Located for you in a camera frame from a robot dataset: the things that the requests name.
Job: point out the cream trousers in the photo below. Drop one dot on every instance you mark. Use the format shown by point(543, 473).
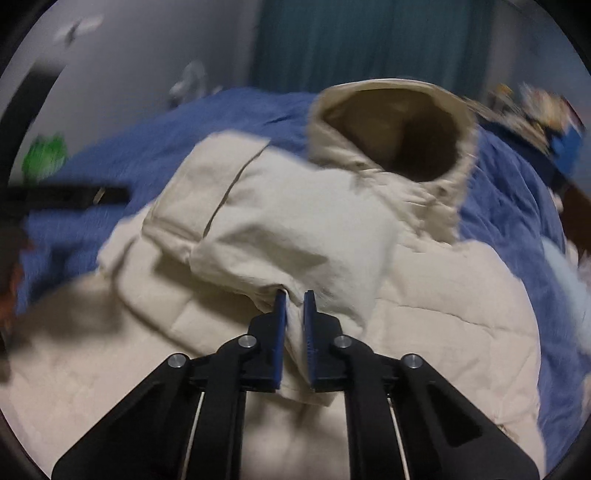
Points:
point(295, 230)

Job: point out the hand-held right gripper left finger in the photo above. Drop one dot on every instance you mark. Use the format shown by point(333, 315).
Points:
point(279, 337)

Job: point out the teal curtain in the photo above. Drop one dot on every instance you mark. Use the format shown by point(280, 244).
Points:
point(369, 41)

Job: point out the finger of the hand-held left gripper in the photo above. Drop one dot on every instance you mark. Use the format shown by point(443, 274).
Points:
point(69, 196)

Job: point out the blue box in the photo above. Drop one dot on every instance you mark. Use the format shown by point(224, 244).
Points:
point(565, 147)

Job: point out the green object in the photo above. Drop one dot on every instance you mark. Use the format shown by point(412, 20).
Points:
point(45, 156)

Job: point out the blue fleece blanket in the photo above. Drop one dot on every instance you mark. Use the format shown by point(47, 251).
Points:
point(503, 217)

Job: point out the bookshelf with books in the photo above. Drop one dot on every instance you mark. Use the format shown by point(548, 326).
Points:
point(526, 106)

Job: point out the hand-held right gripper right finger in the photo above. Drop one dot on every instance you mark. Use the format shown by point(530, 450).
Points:
point(310, 341)

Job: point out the wooden headboard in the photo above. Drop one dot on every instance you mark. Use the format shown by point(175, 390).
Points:
point(577, 210)

